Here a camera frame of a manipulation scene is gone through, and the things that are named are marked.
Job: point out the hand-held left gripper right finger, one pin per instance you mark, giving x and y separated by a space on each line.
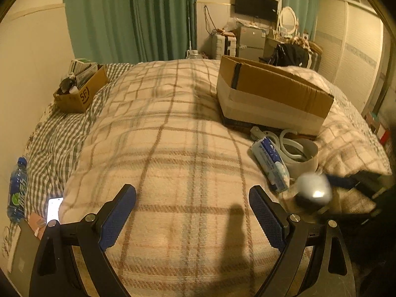
267 216

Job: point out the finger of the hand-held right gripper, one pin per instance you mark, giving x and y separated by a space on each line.
342 182

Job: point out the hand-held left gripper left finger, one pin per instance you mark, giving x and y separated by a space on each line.
119 216

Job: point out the grey rounded object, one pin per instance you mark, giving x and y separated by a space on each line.
314 188

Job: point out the white round container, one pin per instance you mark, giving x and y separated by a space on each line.
304 157

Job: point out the blue white tissue packet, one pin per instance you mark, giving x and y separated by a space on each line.
270 161

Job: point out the smartphone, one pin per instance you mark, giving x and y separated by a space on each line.
54 210

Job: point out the green checked bedsheet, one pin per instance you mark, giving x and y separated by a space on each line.
58 142

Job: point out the grey laptop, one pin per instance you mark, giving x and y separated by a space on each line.
23 253

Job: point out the plaid beige blanket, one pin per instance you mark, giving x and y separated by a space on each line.
185 136

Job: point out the blue plastic water bottle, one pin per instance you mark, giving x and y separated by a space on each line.
17 191

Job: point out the large cardboard box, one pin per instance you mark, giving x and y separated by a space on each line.
272 99

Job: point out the small cardboard box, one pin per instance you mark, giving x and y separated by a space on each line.
79 97

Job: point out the white wardrobe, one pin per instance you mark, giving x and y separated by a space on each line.
349 52

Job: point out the black clothing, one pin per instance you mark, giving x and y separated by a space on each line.
289 54

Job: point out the black object in box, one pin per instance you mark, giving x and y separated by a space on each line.
66 85

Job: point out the white green packets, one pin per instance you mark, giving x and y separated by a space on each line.
82 68

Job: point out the grey mini fridge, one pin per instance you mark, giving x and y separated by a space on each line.
250 43

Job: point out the white suitcase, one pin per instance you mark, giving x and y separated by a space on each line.
221 46

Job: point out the clear plastic bottle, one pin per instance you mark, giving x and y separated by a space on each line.
193 54

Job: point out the narrow green curtain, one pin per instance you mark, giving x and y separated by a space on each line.
304 6

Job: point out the wide green curtain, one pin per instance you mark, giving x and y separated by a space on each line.
130 18

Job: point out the wall television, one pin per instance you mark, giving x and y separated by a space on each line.
255 4

